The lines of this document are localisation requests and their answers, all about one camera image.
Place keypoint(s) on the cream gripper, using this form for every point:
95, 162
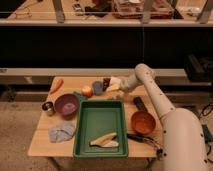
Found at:
114, 84

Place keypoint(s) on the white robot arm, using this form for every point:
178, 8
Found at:
183, 138

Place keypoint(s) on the small blue-grey cup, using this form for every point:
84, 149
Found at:
97, 87

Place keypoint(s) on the white fork in tray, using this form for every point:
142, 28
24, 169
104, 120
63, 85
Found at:
110, 144

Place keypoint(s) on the small metal cup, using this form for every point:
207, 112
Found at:
48, 108

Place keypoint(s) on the white bottle dark cap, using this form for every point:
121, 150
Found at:
106, 83

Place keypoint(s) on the orange round fruit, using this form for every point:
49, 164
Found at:
87, 91

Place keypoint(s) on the black rectangular block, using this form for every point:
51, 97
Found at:
139, 104

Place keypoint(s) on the green item behind bowl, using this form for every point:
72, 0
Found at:
80, 96

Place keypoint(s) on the green plastic tray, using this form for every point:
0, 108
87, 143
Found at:
97, 118

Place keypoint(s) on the orange bowl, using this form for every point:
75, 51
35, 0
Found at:
143, 122

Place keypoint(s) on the purple bowl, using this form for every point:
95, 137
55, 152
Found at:
66, 104

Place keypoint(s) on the orange carrot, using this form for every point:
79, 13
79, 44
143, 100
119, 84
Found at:
57, 86

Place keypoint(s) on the crumpled lilac cloth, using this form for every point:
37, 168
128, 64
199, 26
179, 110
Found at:
62, 132

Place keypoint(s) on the clear container of items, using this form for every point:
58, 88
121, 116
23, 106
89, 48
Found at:
160, 9

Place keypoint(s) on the black box on shelf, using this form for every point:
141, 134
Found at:
199, 69

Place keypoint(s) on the black handled tool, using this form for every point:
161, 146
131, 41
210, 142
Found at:
144, 139

